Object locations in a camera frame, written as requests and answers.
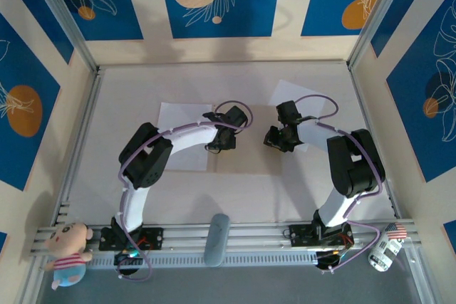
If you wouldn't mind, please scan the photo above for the white paper sheet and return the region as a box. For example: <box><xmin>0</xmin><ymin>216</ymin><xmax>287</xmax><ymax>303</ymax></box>
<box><xmin>269</xmin><ymin>79</ymin><xmax>326</xmax><ymax>152</ymax></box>
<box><xmin>157</xmin><ymin>102</ymin><xmax>214</xmax><ymax>172</ymax></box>

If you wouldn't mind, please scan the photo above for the black controller board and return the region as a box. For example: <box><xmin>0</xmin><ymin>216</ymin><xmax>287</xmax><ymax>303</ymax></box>
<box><xmin>316</xmin><ymin>250</ymin><xmax>348</xmax><ymax>270</ymax></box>
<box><xmin>113</xmin><ymin>251</ymin><xmax>144</xmax><ymax>268</ymax></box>

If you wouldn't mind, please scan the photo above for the white can with flag print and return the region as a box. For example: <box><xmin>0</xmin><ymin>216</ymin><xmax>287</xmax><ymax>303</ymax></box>
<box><xmin>368</xmin><ymin>222</ymin><xmax>408</xmax><ymax>273</ymax></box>

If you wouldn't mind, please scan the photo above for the plush doll striped shirt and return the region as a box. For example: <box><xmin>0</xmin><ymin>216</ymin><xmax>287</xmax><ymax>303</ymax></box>
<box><xmin>44</xmin><ymin>221</ymin><xmax>94</xmax><ymax>290</ymax></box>

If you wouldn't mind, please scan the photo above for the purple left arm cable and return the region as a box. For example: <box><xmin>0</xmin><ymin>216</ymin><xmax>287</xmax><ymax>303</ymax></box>
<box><xmin>117</xmin><ymin>100</ymin><xmax>254</xmax><ymax>282</ymax></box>

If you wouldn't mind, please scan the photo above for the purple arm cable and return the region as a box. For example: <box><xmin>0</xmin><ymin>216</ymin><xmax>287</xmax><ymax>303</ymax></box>
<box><xmin>117</xmin><ymin>100</ymin><xmax>254</xmax><ymax>282</ymax></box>
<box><xmin>294</xmin><ymin>93</ymin><xmax>388</xmax><ymax>273</ymax></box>

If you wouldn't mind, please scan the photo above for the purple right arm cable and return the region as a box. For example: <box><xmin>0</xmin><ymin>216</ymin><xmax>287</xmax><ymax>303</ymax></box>
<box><xmin>294</xmin><ymin>93</ymin><xmax>388</xmax><ymax>273</ymax></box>

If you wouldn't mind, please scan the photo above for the aluminium table side rail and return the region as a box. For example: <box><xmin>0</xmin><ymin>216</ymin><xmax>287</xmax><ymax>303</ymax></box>
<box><xmin>350</xmin><ymin>65</ymin><xmax>402</xmax><ymax>219</ymax></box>
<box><xmin>53</xmin><ymin>68</ymin><xmax>105</xmax><ymax>229</ymax></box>

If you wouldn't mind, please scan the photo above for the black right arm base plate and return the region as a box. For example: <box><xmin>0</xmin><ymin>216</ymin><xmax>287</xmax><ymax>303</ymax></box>
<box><xmin>289</xmin><ymin>224</ymin><xmax>354</xmax><ymax>248</ymax></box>

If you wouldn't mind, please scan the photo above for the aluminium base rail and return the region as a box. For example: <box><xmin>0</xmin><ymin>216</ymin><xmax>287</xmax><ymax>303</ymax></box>
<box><xmin>30</xmin><ymin>221</ymin><xmax>417</xmax><ymax>259</ymax></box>

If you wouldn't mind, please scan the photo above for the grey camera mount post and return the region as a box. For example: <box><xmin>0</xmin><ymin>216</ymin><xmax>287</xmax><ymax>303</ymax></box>
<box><xmin>203</xmin><ymin>213</ymin><xmax>231</xmax><ymax>268</ymax></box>

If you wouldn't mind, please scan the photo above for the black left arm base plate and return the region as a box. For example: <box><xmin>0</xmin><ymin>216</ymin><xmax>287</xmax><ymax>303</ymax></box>
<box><xmin>98</xmin><ymin>227</ymin><xmax>165</xmax><ymax>252</ymax></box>

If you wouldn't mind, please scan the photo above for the aluminium frame post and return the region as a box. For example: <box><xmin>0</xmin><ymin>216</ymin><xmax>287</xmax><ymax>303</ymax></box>
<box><xmin>26</xmin><ymin>0</ymin><xmax>100</xmax><ymax>75</ymax></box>
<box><xmin>347</xmin><ymin>0</ymin><xmax>416</xmax><ymax>70</ymax></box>

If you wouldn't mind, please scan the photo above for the grey slotted cable duct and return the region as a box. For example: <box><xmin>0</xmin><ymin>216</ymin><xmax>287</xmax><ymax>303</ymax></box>
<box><xmin>85</xmin><ymin>251</ymin><xmax>318</xmax><ymax>270</ymax></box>

